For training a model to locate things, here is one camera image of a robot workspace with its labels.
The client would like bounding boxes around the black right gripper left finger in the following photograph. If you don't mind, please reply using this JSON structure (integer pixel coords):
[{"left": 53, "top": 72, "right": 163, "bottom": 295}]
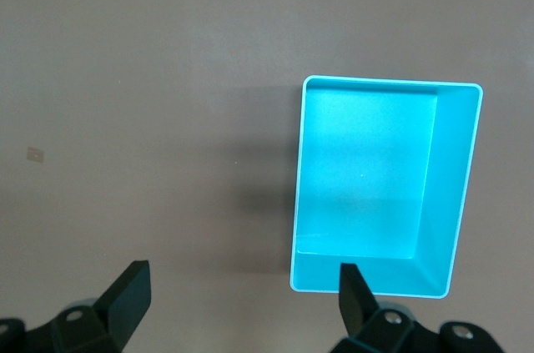
[{"left": 0, "top": 260, "right": 152, "bottom": 353}]

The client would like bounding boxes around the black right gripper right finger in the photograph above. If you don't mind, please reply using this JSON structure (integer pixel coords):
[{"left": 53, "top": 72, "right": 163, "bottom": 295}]
[{"left": 331, "top": 263, "right": 505, "bottom": 353}]

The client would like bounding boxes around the teal plastic bin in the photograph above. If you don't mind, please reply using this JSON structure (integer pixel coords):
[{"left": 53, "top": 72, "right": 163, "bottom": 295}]
[{"left": 288, "top": 74, "right": 485, "bottom": 300}]

